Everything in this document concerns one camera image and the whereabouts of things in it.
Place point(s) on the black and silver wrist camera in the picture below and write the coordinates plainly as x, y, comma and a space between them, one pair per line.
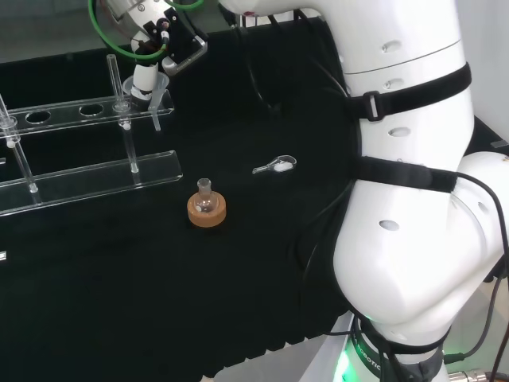
185, 36

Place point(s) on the clear acrylic funnel stand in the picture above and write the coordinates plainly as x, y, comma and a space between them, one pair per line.
99, 179

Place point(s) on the translucent plastic funnel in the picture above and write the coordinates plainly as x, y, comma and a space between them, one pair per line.
161, 85

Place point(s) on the glass weighing funnel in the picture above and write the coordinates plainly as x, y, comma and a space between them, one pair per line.
280, 166

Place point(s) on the black table cloth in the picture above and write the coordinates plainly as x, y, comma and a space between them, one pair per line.
119, 278

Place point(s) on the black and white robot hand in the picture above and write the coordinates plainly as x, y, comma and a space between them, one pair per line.
145, 75

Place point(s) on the small round-bottom glass flask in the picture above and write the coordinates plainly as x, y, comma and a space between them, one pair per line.
207, 203

